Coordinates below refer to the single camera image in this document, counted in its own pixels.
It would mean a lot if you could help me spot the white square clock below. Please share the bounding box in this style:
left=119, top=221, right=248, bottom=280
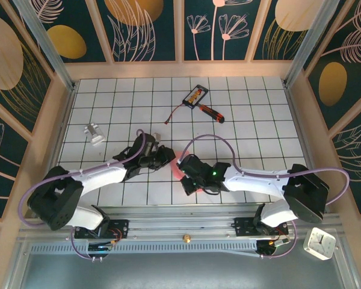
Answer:
left=303, top=227, right=337, bottom=261

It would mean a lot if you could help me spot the orange black screwdriver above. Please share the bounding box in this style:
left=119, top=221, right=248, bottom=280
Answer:
left=197, top=103, right=226, bottom=124

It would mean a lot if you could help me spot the white silver hinged device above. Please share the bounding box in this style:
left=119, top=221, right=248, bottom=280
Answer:
left=83, top=122, right=105, bottom=148

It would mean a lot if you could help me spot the black controller board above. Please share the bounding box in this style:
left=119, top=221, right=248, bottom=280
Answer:
left=256, top=239, right=291, bottom=255
left=87, top=242, right=117, bottom=253

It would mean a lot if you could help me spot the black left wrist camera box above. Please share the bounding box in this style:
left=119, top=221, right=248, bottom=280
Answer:
left=135, top=132, right=162, bottom=157

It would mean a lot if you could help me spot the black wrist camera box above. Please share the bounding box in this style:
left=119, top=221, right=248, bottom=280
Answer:
left=177, top=154, right=211, bottom=181
left=135, top=132, right=162, bottom=157

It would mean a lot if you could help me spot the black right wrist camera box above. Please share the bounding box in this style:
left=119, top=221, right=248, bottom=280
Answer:
left=177, top=154, right=211, bottom=181

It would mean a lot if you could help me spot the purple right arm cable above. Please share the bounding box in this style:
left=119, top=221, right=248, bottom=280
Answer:
left=182, top=134, right=350, bottom=260

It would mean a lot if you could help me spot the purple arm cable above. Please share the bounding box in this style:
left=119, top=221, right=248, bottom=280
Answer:
left=20, top=129, right=148, bottom=263
left=182, top=134, right=350, bottom=260

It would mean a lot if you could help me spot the thin red black wire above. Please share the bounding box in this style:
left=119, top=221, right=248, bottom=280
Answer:
left=164, top=103, right=187, bottom=125

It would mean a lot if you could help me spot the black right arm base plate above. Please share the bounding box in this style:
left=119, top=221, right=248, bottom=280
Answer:
left=233, top=216, right=289, bottom=237

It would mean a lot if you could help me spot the aluminium front rail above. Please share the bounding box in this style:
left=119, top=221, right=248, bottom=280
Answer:
left=17, top=204, right=341, bottom=241

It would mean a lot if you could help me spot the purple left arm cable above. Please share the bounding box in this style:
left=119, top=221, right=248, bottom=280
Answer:
left=20, top=129, right=148, bottom=263

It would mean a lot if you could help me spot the grey slotted cable duct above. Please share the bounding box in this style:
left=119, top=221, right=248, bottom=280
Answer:
left=29, top=240, right=259, bottom=254

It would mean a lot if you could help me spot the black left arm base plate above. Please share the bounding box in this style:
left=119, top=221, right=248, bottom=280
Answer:
left=74, top=219, right=130, bottom=240

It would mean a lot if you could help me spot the wall panel with leaf lines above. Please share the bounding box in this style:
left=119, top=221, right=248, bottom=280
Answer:
left=88, top=0, right=181, bottom=64

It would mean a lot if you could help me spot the wall panel with pink flowers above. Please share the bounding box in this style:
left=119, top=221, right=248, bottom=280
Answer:
left=177, top=0, right=256, bottom=63

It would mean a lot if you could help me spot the wall panel with feather lines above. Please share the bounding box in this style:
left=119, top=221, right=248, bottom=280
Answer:
left=327, top=99, right=361, bottom=225

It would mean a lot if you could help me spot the wall panel with cream oval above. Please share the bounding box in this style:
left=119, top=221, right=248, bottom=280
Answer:
left=249, top=0, right=332, bottom=63

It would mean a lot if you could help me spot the wall panel with yellow oval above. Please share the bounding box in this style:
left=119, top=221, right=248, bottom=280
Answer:
left=32, top=0, right=114, bottom=64
left=300, top=0, right=361, bottom=132

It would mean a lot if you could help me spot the aluminium frame post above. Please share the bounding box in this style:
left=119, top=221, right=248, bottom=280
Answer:
left=11, top=0, right=78, bottom=91
left=282, top=0, right=341, bottom=88

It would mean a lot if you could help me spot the wall panel with white flower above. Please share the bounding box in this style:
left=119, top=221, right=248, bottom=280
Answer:
left=0, top=90, right=34, bottom=225

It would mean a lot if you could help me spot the wall panel with cream circle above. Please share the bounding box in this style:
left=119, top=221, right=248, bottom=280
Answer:
left=0, top=0, right=55, bottom=141

